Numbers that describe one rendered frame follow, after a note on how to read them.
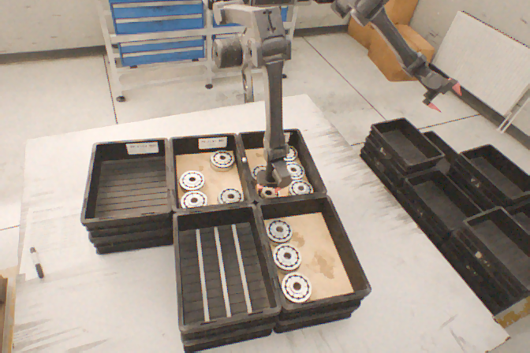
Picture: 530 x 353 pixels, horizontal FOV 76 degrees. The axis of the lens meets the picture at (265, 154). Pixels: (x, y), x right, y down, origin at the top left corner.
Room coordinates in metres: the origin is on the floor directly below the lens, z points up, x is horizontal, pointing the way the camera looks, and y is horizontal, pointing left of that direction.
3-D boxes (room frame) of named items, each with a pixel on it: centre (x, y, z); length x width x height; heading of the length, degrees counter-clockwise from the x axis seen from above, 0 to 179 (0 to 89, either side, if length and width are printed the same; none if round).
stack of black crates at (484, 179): (1.57, -1.44, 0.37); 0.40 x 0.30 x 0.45; 30
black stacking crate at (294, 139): (1.01, -0.07, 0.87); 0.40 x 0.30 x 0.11; 20
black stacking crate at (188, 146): (0.91, 0.22, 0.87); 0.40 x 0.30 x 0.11; 20
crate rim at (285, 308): (0.64, -0.20, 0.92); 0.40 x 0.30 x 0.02; 20
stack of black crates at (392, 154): (1.72, -0.89, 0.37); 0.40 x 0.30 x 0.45; 30
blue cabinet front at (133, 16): (2.62, 1.01, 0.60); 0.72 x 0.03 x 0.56; 120
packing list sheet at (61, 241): (0.64, 0.76, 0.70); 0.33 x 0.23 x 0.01; 30
